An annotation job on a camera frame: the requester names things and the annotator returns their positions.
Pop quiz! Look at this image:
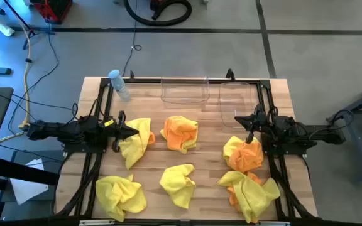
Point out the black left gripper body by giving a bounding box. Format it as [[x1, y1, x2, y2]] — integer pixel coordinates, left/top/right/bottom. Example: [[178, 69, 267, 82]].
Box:
[[104, 110, 126, 153]]

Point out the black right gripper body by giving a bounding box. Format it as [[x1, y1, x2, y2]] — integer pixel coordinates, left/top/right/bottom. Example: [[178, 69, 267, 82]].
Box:
[[246, 105, 278, 144]]

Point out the clear plastic basket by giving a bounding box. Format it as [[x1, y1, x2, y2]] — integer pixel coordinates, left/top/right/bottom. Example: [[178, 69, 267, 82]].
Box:
[[160, 76, 211, 105], [218, 82, 254, 129]]

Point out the clear plastic water bottle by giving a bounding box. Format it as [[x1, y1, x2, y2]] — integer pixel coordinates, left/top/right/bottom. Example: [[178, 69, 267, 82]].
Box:
[[107, 69, 131, 102]]

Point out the black metal beam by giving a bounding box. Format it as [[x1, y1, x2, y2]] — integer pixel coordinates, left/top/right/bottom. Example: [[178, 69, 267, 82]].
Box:
[[0, 156, 60, 186]]

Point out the white paper sheet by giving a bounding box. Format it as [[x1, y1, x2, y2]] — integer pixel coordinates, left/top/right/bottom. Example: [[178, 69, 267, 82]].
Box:
[[9, 158, 49, 205]]

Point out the orange black vacuum cleaner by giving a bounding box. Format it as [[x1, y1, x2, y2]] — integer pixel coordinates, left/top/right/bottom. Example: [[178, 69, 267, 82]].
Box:
[[149, 0, 172, 20]]

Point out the red black box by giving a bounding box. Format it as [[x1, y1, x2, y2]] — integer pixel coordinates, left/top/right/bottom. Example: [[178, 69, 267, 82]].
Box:
[[30, 0, 74, 24]]

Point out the black stand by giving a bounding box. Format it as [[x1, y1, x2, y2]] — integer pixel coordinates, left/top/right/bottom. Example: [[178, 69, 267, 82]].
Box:
[[3, 0, 56, 51]]

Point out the black aluminium table frame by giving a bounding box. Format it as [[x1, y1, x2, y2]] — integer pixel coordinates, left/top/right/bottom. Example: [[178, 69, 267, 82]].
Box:
[[53, 68, 319, 226]]

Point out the grey desk frame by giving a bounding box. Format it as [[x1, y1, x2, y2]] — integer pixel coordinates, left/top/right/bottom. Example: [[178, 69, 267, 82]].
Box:
[[327, 80, 362, 183]]

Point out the silver metal bracket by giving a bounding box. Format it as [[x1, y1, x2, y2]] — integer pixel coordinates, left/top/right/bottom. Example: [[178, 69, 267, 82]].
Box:
[[79, 219, 116, 226], [258, 221, 292, 226]]

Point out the black floor cable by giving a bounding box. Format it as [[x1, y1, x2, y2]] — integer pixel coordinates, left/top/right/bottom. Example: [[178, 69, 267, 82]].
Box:
[[122, 0, 143, 77]]

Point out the yellow floor cable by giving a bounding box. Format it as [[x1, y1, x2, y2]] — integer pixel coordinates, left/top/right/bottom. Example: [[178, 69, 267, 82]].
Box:
[[0, 9, 33, 144]]

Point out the black vacuum hose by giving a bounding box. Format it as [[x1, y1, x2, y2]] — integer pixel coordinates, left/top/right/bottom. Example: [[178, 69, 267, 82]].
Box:
[[123, 0, 193, 27]]

